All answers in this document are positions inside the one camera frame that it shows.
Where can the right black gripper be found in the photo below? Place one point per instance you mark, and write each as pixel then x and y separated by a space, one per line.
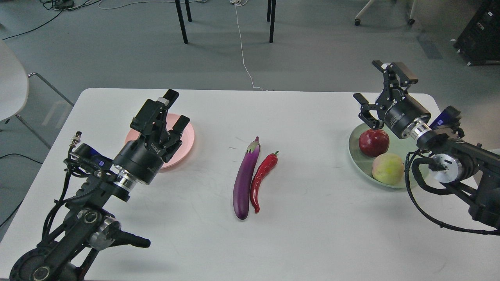
pixel 395 108

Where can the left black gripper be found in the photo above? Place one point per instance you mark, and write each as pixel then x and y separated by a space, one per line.
pixel 142 158

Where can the red pomegranate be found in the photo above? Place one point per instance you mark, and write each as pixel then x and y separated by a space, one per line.
pixel 373 143

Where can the yellow green peach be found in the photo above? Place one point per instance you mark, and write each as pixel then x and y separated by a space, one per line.
pixel 388 169

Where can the purple eggplant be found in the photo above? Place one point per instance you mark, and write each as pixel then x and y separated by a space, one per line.
pixel 241 189

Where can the red chili pepper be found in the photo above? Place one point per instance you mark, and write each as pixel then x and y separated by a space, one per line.
pixel 262 171

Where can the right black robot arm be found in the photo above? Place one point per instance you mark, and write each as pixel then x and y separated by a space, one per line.
pixel 443 162

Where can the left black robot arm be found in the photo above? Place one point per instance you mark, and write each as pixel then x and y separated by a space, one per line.
pixel 77 228

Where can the pink plate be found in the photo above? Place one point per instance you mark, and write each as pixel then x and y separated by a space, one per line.
pixel 188 139

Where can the green plate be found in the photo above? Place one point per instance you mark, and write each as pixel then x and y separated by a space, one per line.
pixel 364 163

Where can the white rolling chair base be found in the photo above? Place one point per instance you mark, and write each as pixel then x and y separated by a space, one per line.
pixel 410 20

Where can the black equipment case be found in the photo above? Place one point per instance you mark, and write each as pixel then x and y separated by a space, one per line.
pixel 479 43

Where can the black table leg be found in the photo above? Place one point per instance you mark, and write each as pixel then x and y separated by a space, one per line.
pixel 268 10
pixel 181 21
pixel 188 10
pixel 272 21

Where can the white chair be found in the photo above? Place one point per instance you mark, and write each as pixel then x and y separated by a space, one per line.
pixel 14 89

